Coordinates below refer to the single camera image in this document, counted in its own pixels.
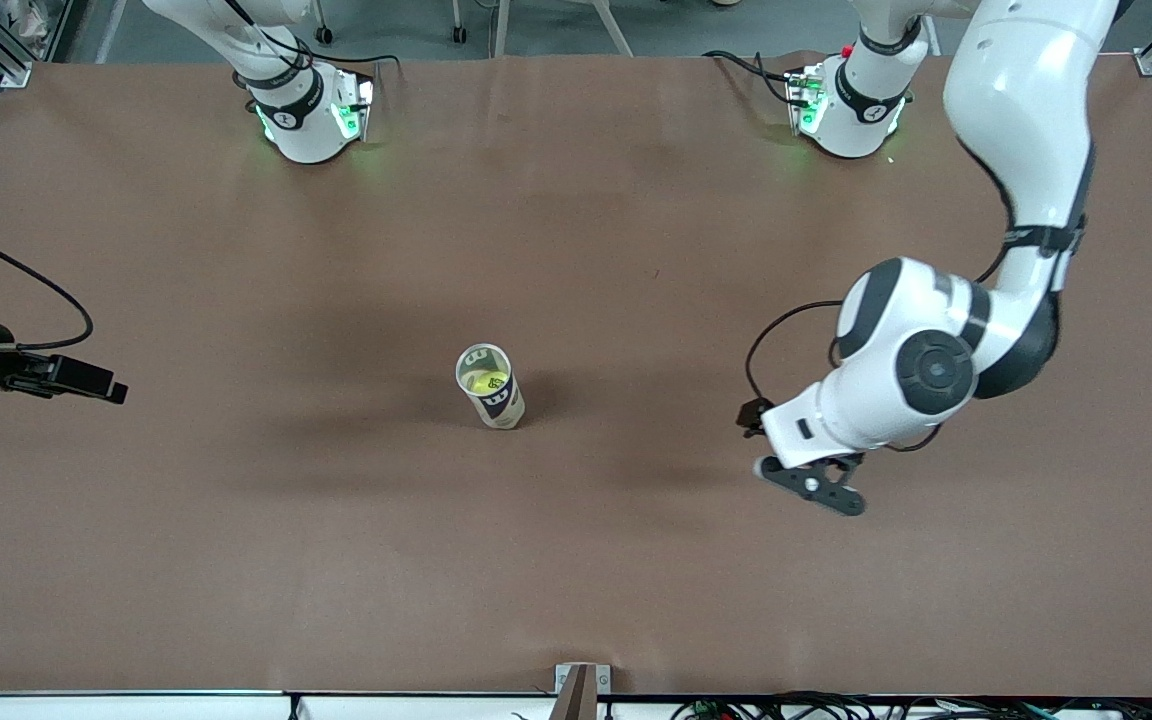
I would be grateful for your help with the brown table cover sheet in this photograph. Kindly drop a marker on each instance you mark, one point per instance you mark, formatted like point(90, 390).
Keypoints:
point(576, 550)

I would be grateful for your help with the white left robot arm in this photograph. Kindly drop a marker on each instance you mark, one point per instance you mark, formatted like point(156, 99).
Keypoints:
point(1026, 120)

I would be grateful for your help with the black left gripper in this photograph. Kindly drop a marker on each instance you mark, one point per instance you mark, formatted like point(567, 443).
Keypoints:
point(752, 416)

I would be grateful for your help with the white stand legs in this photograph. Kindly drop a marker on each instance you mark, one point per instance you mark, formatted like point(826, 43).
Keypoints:
point(502, 30)

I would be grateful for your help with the white tennis ball can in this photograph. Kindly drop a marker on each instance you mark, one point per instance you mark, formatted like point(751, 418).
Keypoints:
point(501, 405)

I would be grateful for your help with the white table edge rail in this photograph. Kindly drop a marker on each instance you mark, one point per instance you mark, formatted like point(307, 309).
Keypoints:
point(136, 706)

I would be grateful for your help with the yellow-green tennis ball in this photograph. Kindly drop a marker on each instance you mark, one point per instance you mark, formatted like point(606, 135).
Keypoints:
point(489, 382)

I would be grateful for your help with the metal table edge bracket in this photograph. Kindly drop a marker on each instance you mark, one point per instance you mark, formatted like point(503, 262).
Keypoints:
point(605, 680)

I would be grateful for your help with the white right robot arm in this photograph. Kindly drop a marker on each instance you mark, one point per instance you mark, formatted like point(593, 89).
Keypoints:
point(286, 110)

